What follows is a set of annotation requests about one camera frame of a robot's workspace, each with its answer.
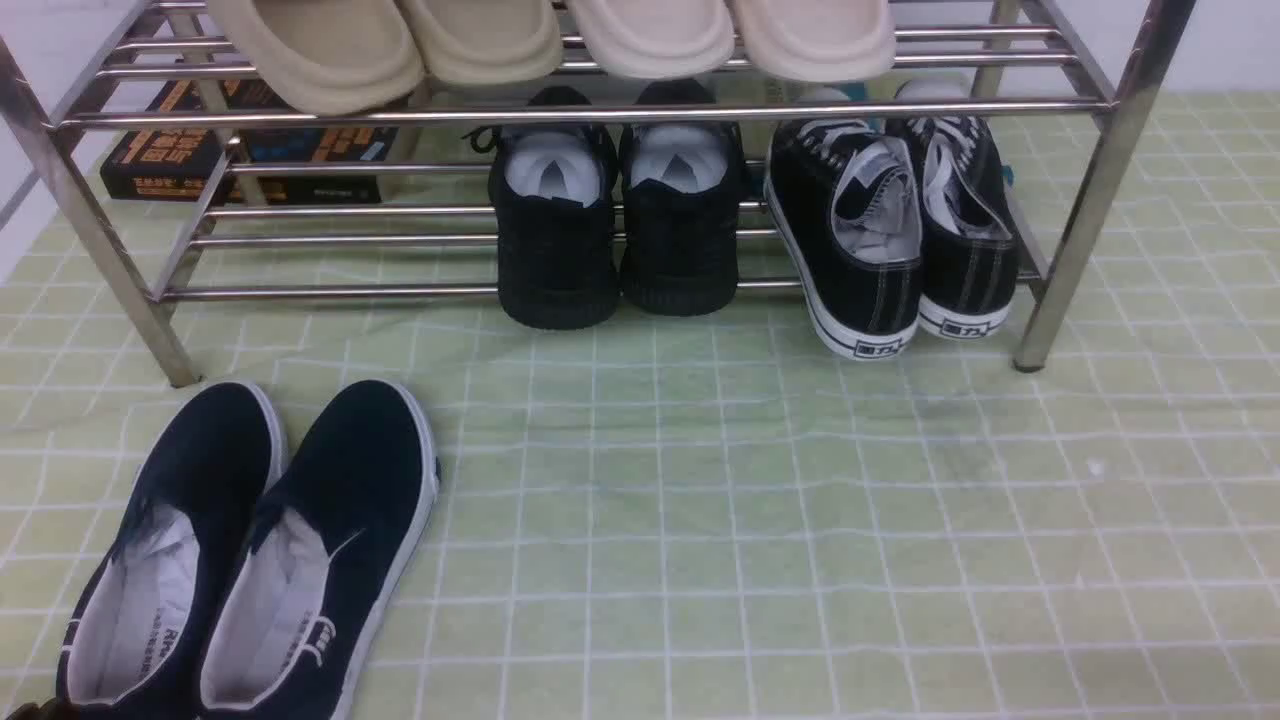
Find black canvas sneaker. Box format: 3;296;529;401
763;117;924;361
884;115;1021;340

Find stainless steel shoe rack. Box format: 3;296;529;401
3;1;1196;388

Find green checkered cloth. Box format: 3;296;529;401
0;88;1280;720

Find black knit sneaker right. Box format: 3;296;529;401
618;120;750;316

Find black knit sneaker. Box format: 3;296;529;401
467;122;620;331
618;120;750;316

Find black knit sneaker left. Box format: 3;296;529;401
467;122;620;331

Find cream slipper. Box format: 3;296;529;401
730;1;896;85
566;1;736;79

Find navy slip-on shoe right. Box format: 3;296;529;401
195;379;440;719

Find navy slip-on shoe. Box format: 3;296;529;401
195;379;440;719
55;380;287;719

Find green blue book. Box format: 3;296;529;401
716;72;1015;197

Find beige slipper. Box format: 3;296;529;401
397;1;563;86
207;1;426;117

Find cream slipper far right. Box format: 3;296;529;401
730;1;896;85

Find beige slipper far left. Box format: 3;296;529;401
207;1;426;117

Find black orange book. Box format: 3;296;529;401
99;127;408;205

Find navy slip-on shoe left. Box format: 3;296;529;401
55;380;287;719

